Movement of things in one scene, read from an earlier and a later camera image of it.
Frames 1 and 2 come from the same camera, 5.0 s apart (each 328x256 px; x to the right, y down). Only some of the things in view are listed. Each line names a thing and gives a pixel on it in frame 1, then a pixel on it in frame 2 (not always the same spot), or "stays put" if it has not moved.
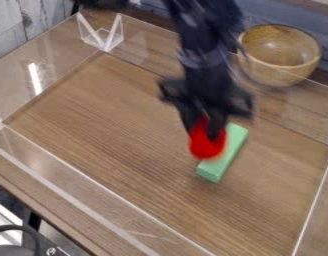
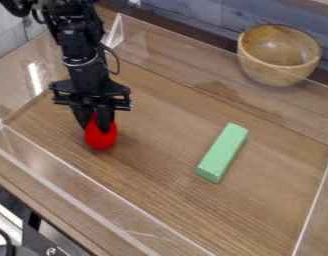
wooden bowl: x=278 y=54 stays put
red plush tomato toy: x=206 y=147 -> x=98 y=139
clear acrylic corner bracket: x=103 y=39 stays put
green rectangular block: x=212 y=168 stays put
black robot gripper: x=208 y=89 -> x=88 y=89
